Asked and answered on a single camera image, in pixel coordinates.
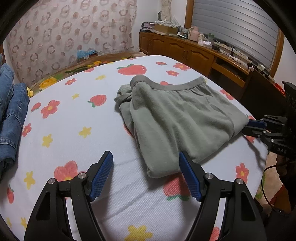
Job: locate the stack of folded blue jeans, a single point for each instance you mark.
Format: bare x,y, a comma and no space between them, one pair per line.
14,107

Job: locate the white floral bed sheet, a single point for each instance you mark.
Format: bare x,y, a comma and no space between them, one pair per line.
69,125

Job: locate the wooden sideboard cabinet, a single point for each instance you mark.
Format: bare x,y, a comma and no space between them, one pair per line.
218,67

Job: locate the grey window blind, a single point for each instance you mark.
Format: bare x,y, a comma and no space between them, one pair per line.
242,24

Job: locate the grey-green pants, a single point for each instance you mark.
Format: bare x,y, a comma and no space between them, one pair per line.
168,119

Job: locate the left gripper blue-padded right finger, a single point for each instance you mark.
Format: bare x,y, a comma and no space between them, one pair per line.
241,220

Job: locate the blue item behind bed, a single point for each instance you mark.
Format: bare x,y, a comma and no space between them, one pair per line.
82,55

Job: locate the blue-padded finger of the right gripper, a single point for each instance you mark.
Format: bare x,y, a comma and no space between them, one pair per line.
255,131
257,124

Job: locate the pink kettle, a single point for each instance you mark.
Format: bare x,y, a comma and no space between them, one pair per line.
193,33

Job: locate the patterned sheer curtain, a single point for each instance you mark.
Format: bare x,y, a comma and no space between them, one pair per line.
51,34

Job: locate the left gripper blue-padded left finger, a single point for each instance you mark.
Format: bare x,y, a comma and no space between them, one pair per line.
49,218

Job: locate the white tissue pack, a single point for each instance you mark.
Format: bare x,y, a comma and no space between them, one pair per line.
206,44

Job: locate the brown floral blanket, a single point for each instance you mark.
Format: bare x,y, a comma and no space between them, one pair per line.
85,65

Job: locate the cardboard box on cabinet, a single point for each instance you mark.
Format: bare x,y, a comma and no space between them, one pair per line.
165,30

